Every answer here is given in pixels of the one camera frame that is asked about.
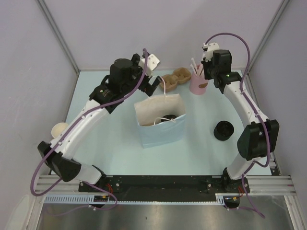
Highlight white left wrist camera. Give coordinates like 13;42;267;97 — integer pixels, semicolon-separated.
146;54;160;76

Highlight single black cup lid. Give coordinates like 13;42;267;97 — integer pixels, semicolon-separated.
161;115;177;122

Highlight brown paper cups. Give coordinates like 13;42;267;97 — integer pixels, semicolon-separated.
51;122;69;138

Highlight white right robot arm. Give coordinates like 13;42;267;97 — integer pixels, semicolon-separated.
201;44;280;192

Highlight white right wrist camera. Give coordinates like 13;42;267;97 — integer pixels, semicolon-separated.
202;42;220;62

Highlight white wrapped straws bundle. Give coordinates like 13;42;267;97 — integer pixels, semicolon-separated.
190;57;203;77

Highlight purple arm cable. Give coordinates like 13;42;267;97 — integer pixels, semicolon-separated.
30;47;148;216
203;32;272;219

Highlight light blue paper bag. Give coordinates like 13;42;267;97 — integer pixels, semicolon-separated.
134;91;186;148

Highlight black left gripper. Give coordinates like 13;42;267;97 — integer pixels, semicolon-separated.
121;54;162;96

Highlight brown pulp carrier stack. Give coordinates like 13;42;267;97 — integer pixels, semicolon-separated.
159;67;191;92

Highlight white slotted cable duct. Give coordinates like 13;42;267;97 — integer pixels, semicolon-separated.
44;193;239;206

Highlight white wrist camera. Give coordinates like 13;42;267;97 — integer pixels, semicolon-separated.
202;42;220;62
146;54;160;76

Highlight stacked black cup lids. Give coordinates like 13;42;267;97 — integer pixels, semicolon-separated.
213;121;234;141

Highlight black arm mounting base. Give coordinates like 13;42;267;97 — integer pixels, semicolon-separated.
79;174;250;208

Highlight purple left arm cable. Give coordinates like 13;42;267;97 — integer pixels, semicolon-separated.
30;47;148;216

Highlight pink straw holder cup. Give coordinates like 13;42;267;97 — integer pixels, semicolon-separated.
189;71;209;95

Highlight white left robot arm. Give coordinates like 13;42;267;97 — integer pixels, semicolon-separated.
38;51;162;192

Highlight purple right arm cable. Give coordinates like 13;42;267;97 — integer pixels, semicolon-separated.
203;32;272;219

